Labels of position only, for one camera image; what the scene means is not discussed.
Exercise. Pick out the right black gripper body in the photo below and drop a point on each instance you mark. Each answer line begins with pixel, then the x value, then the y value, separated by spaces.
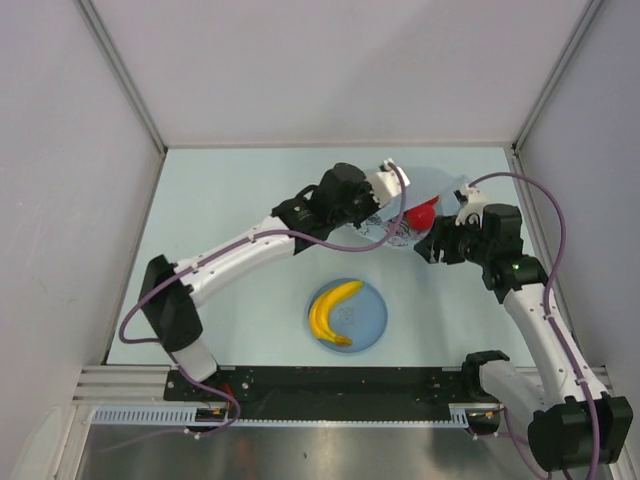
pixel 462 241

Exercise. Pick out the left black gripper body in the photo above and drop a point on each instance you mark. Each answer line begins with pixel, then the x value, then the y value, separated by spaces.
pixel 363 204

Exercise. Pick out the red fake apple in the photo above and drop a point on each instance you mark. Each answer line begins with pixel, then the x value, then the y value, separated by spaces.
pixel 421 217

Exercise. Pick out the yellow fake banana bunch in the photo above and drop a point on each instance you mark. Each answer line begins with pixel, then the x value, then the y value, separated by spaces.
pixel 319 315

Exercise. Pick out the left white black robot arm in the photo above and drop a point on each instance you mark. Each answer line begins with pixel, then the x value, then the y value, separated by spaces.
pixel 173 292

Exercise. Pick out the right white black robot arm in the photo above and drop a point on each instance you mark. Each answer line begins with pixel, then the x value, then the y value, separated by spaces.
pixel 571 419

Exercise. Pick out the blue round plate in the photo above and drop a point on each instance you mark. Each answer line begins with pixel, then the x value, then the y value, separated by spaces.
pixel 362 318

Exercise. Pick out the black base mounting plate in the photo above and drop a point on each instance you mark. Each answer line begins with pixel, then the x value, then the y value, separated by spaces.
pixel 351 394

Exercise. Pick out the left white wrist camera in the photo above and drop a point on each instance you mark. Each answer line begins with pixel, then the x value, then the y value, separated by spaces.
pixel 387 182

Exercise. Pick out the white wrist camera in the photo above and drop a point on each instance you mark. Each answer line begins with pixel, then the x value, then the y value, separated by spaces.
pixel 387 182
pixel 472 203

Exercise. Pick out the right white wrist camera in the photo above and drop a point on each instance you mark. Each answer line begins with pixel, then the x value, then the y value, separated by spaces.
pixel 472 203

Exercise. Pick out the right aluminium side rail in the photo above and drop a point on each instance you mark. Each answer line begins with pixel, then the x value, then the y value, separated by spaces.
pixel 545 238

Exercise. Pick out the grey slotted cable duct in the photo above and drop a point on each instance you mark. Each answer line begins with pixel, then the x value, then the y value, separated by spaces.
pixel 456 417

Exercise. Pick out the right aluminium corner post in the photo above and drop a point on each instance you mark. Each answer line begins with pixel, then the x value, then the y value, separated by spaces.
pixel 578 34

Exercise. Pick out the aluminium corner post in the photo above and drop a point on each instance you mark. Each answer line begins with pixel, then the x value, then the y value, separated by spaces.
pixel 578 34
pixel 108 48

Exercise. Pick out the left aluminium corner post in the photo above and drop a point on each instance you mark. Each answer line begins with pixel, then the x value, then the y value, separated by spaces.
pixel 108 48

